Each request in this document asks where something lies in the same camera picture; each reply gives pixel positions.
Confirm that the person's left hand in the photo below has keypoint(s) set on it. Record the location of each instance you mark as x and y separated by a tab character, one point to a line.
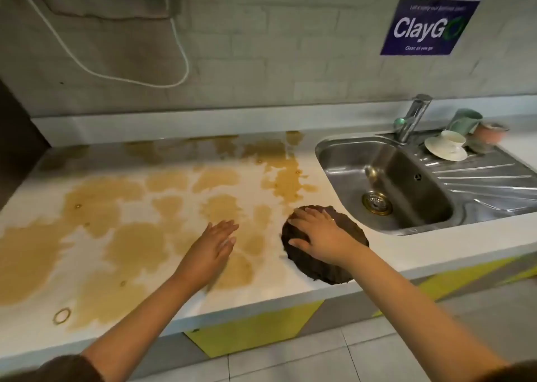
205	260

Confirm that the person's right hand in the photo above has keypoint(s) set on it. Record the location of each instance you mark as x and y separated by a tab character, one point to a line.
327	239

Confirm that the dark brown cleaning cloth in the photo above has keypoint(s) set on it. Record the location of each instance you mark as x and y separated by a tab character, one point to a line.
319	272

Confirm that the person's right forearm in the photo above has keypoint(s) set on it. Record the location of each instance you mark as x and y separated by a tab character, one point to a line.
419	319

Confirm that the person's left forearm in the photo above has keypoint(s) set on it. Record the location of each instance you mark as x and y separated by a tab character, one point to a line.
142	327

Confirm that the white countertop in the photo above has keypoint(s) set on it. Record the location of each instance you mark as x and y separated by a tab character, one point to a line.
398	247

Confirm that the brass sink drain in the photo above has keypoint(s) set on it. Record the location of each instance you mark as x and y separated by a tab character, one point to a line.
377	203

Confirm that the yellow grey cabinet front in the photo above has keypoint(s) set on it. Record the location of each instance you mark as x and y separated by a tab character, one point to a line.
251	331

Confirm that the brown liquid spill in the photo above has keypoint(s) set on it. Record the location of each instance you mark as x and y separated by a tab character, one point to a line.
96	201

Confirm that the white backsplash ledge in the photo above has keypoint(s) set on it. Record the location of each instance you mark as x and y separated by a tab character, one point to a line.
209	122

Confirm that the white saucer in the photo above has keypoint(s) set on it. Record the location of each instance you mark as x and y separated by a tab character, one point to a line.
444	155

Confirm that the chrome faucet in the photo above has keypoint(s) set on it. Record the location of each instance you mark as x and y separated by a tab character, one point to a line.
413	117

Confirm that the white cup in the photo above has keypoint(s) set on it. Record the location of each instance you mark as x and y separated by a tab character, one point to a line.
451	140

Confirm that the stainless steel sink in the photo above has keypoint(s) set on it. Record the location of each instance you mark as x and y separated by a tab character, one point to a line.
482	193

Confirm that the green mug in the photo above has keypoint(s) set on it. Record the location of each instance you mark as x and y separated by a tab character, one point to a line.
465	122

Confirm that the brown knit sweater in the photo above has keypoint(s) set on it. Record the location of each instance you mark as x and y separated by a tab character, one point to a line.
50	371

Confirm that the pink cup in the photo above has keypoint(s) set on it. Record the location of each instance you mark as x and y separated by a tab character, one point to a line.
488	134

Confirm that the dark brown side panel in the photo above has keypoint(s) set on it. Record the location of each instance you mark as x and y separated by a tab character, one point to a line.
17	151

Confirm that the blue wall sign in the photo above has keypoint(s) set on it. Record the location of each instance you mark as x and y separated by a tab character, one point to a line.
428	29

